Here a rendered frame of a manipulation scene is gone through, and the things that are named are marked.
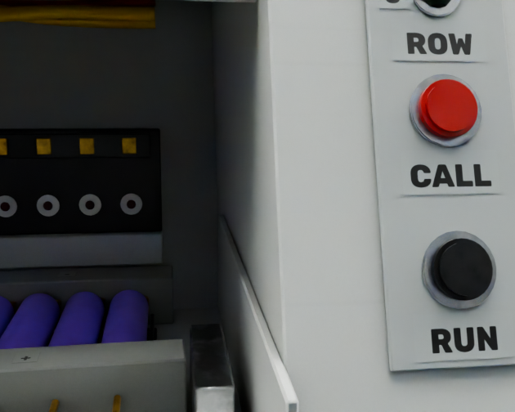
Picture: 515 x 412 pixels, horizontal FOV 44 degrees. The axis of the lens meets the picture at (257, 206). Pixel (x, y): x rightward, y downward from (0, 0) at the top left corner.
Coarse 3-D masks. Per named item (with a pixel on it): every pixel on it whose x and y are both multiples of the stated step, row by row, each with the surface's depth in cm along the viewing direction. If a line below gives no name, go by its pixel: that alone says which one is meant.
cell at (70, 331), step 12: (72, 300) 29; (84, 300) 28; (96, 300) 29; (72, 312) 27; (84, 312) 27; (96, 312) 28; (60, 324) 26; (72, 324) 26; (84, 324) 26; (96, 324) 27; (60, 336) 25; (72, 336) 25; (84, 336) 25; (96, 336) 26
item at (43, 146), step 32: (0, 128) 31; (32, 128) 31; (64, 128) 31; (96, 128) 32; (128, 128) 32; (0, 160) 31; (32, 160) 31; (64, 160) 31; (96, 160) 32; (128, 160) 32; (160, 160) 32; (0, 192) 31; (32, 192) 31; (64, 192) 32; (96, 192) 32; (128, 192) 32; (160, 192) 32; (0, 224) 32; (32, 224) 32; (64, 224) 32; (96, 224) 32; (128, 224) 32; (160, 224) 33
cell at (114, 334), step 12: (120, 300) 29; (132, 300) 29; (144, 300) 30; (108, 312) 29; (120, 312) 27; (132, 312) 27; (144, 312) 28; (108, 324) 26; (120, 324) 26; (132, 324) 26; (144, 324) 27; (108, 336) 25; (120, 336) 25; (132, 336) 25; (144, 336) 26
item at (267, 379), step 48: (0, 240) 31; (48, 240) 31; (96, 240) 32; (144, 240) 32; (240, 288) 22; (192, 336) 23; (240, 336) 23; (192, 384) 21; (240, 384) 23; (288, 384) 15
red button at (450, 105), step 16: (448, 80) 17; (432, 96) 17; (448, 96) 17; (464, 96) 17; (432, 112) 17; (448, 112) 17; (464, 112) 17; (432, 128) 17; (448, 128) 17; (464, 128) 17
